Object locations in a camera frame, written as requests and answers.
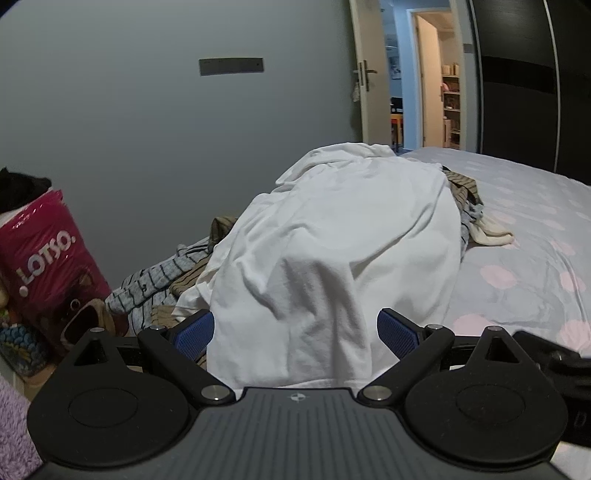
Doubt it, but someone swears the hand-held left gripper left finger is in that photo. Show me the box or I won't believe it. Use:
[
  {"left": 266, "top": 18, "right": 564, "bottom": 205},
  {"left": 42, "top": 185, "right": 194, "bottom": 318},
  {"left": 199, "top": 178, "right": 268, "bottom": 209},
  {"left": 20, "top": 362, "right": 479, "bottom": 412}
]
[{"left": 62, "top": 309, "right": 236, "bottom": 407}]

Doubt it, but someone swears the grey striped knit garment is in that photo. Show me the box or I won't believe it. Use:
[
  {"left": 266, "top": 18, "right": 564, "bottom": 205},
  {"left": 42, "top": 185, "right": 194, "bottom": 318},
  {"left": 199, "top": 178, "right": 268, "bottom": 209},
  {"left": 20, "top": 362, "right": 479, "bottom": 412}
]
[{"left": 105, "top": 235, "right": 219, "bottom": 334}]

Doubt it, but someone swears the black wardrobe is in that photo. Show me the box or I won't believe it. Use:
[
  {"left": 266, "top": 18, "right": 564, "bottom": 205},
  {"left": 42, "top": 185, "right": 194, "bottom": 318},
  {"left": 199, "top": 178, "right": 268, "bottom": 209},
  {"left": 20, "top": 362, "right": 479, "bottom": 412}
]
[{"left": 468, "top": 0, "right": 591, "bottom": 186}]

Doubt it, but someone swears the black cloth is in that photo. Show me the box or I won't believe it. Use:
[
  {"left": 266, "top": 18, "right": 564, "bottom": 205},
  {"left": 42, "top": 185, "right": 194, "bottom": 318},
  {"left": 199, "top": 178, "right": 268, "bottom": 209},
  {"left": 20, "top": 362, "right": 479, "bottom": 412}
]
[{"left": 0, "top": 167, "right": 53, "bottom": 214}]

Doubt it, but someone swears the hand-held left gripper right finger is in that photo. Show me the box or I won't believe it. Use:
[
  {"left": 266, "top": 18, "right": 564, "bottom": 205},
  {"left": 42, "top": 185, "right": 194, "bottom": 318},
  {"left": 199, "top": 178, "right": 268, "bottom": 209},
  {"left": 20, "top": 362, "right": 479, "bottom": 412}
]
[{"left": 358, "top": 308, "right": 531, "bottom": 407}]

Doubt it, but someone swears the white door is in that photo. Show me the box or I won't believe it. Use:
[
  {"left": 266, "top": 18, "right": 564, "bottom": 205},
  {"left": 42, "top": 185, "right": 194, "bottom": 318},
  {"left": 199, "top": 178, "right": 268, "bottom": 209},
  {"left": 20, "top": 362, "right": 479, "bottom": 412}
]
[{"left": 348, "top": 0, "right": 392, "bottom": 149}]

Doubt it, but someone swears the bed with dotted sheet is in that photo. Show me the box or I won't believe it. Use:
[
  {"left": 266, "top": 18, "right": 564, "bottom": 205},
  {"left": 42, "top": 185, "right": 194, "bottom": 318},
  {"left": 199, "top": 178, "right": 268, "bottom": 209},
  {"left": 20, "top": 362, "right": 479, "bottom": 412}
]
[{"left": 399, "top": 147, "right": 591, "bottom": 360}]

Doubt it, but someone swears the white t-shirt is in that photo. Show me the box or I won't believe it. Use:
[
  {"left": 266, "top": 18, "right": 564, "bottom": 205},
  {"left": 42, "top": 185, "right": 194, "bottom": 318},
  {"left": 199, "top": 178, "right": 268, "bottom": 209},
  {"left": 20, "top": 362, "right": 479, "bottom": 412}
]
[{"left": 173, "top": 143, "right": 465, "bottom": 392}]

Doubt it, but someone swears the pink printed bag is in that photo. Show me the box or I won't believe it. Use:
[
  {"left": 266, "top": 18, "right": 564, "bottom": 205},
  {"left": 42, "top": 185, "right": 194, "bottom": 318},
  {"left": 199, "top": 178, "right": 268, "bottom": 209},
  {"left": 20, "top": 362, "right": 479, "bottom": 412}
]
[{"left": 0, "top": 189, "right": 115, "bottom": 361}]

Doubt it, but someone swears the brown striped garment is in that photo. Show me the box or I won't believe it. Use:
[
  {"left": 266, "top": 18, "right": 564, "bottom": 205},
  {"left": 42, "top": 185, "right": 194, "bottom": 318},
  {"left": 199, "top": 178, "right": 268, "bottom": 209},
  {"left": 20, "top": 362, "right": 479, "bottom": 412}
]
[{"left": 152, "top": 167, "right": 485, "bottom": 333}]

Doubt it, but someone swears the hallway shelf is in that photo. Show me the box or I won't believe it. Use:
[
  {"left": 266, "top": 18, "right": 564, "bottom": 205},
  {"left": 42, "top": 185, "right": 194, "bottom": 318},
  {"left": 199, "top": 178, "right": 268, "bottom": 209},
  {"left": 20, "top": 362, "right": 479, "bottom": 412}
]
[{"left": 440, "top": 62, "right": 462, "bottom": 149}]

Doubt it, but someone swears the metal door handle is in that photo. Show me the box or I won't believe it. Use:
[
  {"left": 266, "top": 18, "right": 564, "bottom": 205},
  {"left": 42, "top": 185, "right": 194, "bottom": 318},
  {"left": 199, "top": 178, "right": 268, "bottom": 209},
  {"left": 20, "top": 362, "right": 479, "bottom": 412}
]
[{"left": 353, "top": 60, "right": 378, "bottom": 89}]

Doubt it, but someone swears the cream cloth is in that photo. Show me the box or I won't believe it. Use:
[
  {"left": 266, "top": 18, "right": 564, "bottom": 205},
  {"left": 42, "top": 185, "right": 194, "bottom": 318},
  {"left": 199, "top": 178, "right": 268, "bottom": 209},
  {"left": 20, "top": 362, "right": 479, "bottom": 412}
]
[{"left": 470, "top": 215, "right": 516, "bottom": 248}]

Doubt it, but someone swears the grey wall plate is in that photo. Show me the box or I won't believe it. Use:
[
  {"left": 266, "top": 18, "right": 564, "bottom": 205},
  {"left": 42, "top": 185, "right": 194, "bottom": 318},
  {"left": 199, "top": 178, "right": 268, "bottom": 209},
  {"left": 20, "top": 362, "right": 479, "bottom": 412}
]
[{"left": 199, "top": 57, "right": 264, "bottom": 76}]

